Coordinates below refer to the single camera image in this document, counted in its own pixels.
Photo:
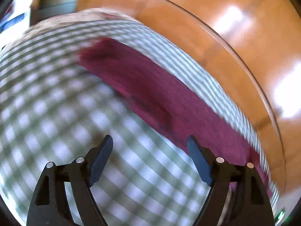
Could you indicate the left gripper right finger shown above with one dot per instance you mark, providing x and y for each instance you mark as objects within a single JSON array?
[{"x": 237, "y": 194}]

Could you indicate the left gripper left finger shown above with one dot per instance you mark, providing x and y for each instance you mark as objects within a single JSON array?
[{"x": 58, "y": 185}]

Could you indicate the red floral knit garment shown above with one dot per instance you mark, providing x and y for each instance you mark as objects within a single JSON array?
[{"x": 162, "y": 101}]

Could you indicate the green checked bed cover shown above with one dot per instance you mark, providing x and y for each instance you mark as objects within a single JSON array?
[{"x": 52, "y": 109}]

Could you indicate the floral pink bedsheet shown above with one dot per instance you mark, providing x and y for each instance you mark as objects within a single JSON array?
[{"x": 92, "y": 14}]

